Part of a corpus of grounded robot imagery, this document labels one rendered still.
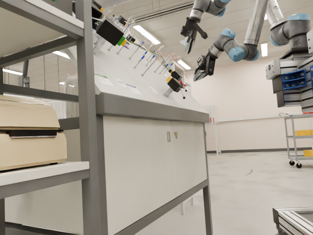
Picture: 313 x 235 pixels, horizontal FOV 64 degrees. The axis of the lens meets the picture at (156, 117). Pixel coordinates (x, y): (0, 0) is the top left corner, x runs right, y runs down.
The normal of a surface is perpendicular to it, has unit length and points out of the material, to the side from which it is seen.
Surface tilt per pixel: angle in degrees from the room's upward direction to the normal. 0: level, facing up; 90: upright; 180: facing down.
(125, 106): 90
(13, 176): 90
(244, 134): 90
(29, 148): 90
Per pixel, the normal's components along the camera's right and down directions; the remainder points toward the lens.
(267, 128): -0.40, -0.05
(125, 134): 0.88, -0.09
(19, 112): 0.84, -0.40
